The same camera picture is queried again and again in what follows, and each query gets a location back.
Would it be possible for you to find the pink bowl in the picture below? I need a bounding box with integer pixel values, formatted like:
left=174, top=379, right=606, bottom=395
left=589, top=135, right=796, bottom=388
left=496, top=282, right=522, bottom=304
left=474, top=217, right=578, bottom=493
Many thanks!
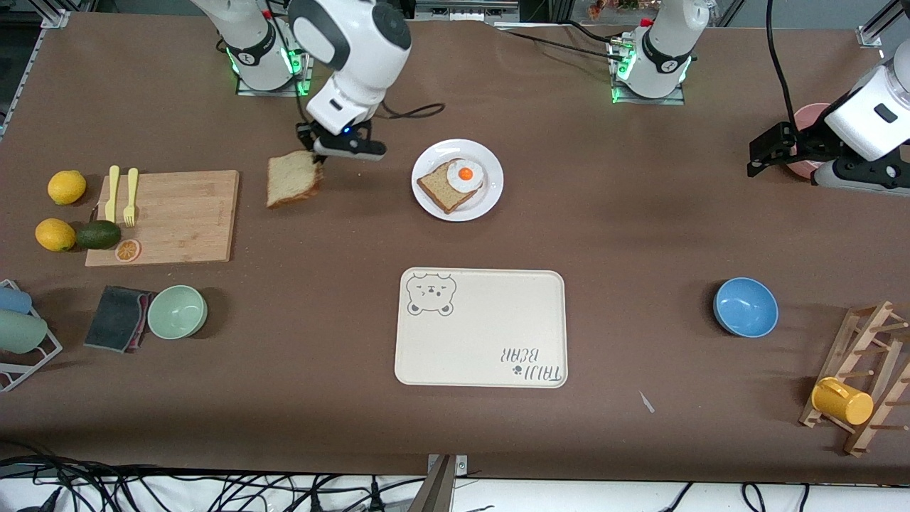
left=793, top=103, right=833, bottom=178

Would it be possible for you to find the wooden cup rack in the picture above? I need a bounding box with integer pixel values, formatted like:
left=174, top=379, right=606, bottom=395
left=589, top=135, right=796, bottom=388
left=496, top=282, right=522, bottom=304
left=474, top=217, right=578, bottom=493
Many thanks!
left=799, top=300, right=910, bottom=457

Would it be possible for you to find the thin brown bread slice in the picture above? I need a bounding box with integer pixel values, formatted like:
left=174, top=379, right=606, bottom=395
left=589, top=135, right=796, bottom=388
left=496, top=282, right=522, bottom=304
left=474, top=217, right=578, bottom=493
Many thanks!
left=417, top=159, right=484, bottom=215

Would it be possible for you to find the light blue cup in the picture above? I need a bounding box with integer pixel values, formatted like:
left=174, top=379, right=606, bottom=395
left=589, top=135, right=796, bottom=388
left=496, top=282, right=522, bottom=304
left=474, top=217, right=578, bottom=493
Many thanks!
left=0, top=284, right=33, bottom=315

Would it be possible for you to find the pale green bowl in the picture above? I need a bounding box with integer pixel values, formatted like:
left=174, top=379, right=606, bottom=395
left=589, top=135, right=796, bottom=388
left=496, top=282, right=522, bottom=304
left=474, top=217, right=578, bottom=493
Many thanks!
left=147, top=285, right=208, bottom=340

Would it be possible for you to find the white wire rack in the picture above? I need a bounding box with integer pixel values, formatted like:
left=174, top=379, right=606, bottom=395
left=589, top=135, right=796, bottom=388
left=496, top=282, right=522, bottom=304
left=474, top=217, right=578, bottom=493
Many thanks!
left=0, top=279, right=63, bottom=393

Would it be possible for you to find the cream bear print tray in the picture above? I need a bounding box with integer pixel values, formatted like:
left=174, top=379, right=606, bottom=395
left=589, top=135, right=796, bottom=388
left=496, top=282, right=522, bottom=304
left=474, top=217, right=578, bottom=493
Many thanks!
left=395, top=267, right=569, bottom=389

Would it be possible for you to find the white round plate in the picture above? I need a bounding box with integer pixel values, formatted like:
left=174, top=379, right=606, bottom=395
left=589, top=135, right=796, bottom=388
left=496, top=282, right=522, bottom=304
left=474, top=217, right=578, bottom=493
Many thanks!
left=411, top=139, right=504, bottom=223

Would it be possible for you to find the black cable on table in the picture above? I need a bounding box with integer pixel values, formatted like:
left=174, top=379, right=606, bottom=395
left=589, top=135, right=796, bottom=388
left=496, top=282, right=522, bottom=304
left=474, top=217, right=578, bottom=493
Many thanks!
left=494, top=21, right=628, bottom=63

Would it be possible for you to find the wooden cutting board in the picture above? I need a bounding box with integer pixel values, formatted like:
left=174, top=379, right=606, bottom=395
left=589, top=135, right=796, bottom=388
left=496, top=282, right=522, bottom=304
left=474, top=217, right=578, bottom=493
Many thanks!
left=85, top=170, right=240, bottom=268

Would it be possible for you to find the pale green cup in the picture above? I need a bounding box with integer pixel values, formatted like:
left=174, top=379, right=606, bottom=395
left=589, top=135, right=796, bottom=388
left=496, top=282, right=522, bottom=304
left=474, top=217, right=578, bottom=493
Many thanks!
left=0, top=309, right=49, bottom=355

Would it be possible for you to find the yellow lemon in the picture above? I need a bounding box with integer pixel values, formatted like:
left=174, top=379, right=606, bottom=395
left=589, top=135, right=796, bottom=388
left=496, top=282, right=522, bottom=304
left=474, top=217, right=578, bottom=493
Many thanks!
left=36, top=218, right=76, bottom=252
left=48, top=171, right=87, bottom=206

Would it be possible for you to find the aluminium frame profile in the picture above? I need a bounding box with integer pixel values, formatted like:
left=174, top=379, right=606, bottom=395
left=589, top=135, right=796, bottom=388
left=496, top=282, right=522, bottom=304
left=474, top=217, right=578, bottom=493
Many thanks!
left=857, top=0, right=910, bottom=49

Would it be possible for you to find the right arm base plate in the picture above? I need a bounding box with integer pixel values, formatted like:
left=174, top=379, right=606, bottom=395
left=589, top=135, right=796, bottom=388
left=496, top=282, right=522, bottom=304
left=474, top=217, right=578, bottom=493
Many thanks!
left=236, top=28, right=315, bottom=97

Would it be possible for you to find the dark grey sponge cloth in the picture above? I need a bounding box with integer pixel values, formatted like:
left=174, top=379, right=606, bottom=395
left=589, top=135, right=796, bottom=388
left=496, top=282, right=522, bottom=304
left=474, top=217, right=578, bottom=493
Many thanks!
left=84, top=286, right=151, bottom=353

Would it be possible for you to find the thick brown bread slice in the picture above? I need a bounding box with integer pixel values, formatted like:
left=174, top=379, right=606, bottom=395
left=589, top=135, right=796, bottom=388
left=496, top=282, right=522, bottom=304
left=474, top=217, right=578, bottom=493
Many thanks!
left=267, top=149, right=325, bottom=208

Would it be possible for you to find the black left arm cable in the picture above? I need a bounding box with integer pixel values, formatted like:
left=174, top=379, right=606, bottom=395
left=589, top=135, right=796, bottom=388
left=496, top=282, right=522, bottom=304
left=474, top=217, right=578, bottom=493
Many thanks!
left=765, top=0, right=801, bottom=132

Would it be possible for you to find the dark green avocado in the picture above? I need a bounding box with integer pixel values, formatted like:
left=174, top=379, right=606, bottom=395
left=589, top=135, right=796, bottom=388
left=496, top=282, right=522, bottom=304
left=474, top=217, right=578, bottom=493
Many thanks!
left=75, top=220, right=122, bottom=250

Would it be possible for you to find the blue bowl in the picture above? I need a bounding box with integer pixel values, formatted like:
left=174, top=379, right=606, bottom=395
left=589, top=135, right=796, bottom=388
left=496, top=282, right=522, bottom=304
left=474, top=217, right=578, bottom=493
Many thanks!
left=713, top=277, right=779, bottom=338

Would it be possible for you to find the fried egg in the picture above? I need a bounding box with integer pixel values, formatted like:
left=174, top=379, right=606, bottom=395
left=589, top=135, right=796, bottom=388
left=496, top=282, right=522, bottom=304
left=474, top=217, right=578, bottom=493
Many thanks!
left=446, top=159, right=486, bottom=193

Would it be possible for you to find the pink cloth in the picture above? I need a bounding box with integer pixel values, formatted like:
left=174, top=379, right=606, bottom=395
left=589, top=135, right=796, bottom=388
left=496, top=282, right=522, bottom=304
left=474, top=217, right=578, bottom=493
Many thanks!
left=132, top=292, right=158, bottom=347

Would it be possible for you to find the metal bracket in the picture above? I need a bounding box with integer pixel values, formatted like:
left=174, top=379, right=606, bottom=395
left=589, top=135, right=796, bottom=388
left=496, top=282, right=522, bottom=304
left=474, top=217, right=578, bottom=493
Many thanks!
left=409, top=454, right=469, bottom=512

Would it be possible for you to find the yellow mug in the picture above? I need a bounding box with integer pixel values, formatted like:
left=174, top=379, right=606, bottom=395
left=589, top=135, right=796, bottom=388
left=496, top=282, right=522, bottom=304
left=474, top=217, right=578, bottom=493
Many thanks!
left=811, top=377, right=874, bottom=426

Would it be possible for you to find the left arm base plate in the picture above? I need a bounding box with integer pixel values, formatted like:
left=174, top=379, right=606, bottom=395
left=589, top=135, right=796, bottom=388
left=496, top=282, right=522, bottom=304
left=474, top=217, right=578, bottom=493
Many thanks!
left=610, top=36, right=687, bottom=106

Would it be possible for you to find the black cable bundle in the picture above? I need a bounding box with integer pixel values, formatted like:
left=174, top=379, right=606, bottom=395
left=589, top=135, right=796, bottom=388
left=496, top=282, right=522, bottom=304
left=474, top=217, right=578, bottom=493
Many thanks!
left=0, top=439, right=427, bottom=512

